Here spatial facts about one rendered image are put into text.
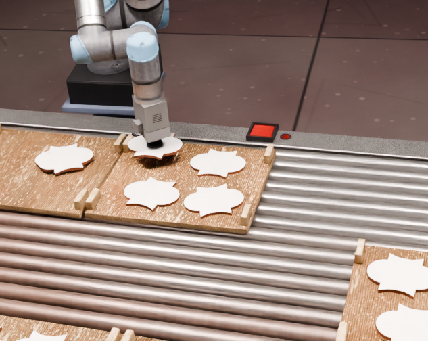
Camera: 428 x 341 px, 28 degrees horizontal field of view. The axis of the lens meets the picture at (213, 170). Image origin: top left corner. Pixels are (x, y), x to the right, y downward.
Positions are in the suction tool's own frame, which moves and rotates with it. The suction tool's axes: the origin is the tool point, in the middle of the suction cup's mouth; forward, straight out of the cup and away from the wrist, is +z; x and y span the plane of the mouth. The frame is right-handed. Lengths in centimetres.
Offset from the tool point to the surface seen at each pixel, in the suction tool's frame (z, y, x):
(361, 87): 98, -146, 168
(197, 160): 2.9, 7.2, 8.7
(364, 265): 4, 64, 22
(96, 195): 1.3, 10.4, -20.5
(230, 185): 3.7, 21.1, 11.3
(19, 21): 98, -344, 36
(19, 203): 3.7, -0.1, -37.6
